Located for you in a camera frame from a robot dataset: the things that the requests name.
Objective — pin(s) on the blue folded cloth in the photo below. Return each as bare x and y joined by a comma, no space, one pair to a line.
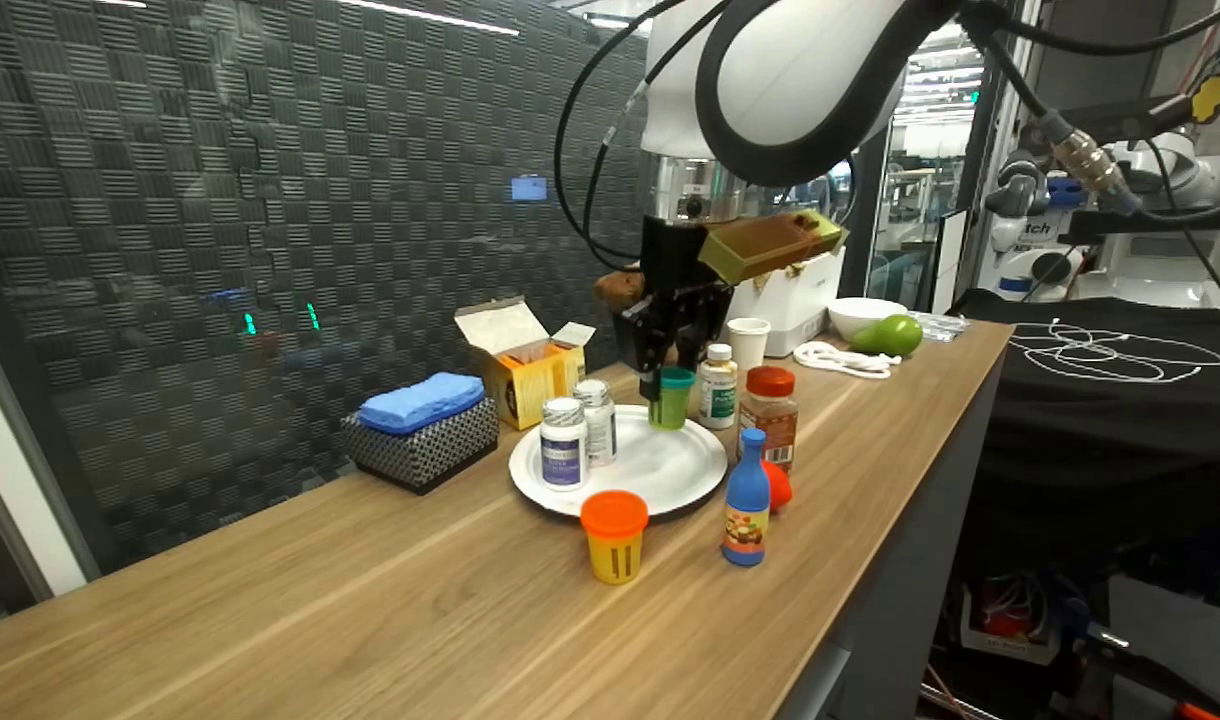
422,403

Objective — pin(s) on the blue toy bottle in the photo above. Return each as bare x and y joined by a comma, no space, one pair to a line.
744,515

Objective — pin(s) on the blue sponge on grey box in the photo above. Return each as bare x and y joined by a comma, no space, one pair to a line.
422,459

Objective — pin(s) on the white bowl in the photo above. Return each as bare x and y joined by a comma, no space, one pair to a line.
857,313

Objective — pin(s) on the open yellow cardboard box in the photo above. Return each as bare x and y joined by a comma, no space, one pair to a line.
534,381

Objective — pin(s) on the red white box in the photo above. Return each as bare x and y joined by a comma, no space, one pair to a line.
1004,618

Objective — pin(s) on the white planter appliance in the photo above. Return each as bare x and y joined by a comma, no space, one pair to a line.
811,306

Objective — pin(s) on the yellow plug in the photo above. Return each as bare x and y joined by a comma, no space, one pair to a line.
1209,103

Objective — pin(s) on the white pill bottle blue label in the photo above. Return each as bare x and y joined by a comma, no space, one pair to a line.
563,447

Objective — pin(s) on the white paper plate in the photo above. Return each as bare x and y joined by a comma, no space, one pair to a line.
652,468

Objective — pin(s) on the clear plastic bag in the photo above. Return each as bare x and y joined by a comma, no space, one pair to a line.
947,324

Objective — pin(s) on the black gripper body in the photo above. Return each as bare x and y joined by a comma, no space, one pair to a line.
673,265

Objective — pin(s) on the black table cover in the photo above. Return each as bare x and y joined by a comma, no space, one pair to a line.
1101,440

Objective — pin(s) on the spice jar red lid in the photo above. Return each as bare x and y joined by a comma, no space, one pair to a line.
772,413

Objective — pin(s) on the green tub teal lid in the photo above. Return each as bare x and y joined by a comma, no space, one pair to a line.
673,405

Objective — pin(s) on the black metal post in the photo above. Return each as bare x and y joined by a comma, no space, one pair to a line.
874,240

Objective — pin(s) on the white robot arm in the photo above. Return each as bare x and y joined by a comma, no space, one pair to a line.
811,64

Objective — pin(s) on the white pill bottle green label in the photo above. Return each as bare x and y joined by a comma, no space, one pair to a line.
717,390

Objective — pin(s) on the black monitor panel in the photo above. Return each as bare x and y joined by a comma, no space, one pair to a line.
1101,82

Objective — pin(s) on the white pill bottle plain label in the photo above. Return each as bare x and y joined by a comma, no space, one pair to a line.
599,427

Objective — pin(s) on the yellow tub orange lid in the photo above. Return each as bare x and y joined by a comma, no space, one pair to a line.
613,541

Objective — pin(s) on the white paper cup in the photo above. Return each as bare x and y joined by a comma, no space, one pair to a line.
748,344

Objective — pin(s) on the red toy strawberry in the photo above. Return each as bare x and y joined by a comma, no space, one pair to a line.
781,488

